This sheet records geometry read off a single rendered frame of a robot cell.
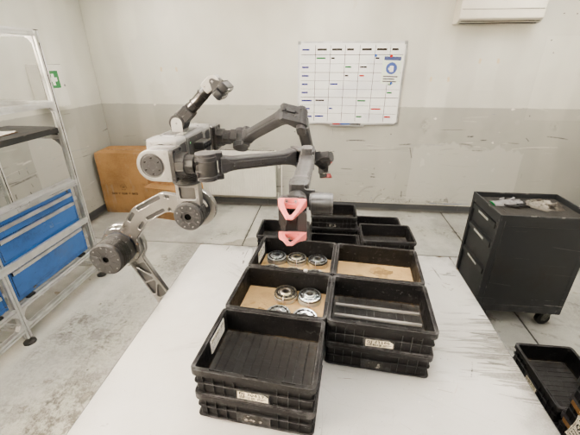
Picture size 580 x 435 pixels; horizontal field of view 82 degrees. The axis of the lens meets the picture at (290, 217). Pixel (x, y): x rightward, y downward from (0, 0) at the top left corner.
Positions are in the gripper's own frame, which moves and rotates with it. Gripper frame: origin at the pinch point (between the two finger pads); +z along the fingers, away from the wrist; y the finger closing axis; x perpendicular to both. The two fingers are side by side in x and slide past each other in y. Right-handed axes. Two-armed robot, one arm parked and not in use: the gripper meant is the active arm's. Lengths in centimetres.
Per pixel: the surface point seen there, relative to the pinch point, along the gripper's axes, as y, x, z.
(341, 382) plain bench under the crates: 76, -16, -25
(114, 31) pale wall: -74, 242, -357
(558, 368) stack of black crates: 119, -139, -82
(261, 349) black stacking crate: 62, 14, -26
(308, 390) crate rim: 53, -5, -3
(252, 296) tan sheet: 62, 23, -56
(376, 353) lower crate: 65, -29, -31
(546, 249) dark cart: 80, -157, -145
